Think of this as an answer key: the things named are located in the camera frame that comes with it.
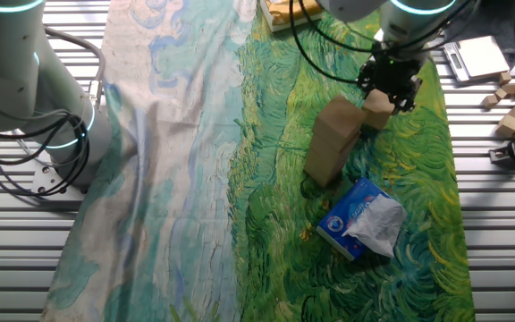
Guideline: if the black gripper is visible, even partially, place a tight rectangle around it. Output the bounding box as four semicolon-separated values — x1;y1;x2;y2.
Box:
356;51;423;114

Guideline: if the wooden cube block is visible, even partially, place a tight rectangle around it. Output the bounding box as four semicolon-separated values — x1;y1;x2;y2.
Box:
313;94;367;142
305;147;350;177
361;88;396;131
309;129;361;157
303;161;340;188

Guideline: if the silver digital scale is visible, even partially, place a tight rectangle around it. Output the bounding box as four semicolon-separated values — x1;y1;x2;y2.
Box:
443;35;511;84

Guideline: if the blue tissue pack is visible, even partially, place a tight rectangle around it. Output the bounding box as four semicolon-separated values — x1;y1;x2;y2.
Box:
315;176;409;262

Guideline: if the dark grey cloth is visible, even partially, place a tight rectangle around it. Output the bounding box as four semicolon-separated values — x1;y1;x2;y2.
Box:
443;0;515;68

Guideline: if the gold tissue pack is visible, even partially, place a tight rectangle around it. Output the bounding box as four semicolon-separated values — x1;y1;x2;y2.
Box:
259;0;324;33

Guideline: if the green blue painting print cloth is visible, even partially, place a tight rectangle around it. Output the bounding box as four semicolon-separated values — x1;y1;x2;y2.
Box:
40;0;477;322

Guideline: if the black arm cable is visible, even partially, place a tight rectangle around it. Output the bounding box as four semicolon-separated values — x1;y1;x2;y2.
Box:
0;0;482;198

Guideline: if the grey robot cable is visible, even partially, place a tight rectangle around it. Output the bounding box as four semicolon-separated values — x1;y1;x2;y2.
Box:
42;25;106;111

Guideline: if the metal base plate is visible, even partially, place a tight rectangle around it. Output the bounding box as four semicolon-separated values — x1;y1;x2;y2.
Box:
31;147;89;202

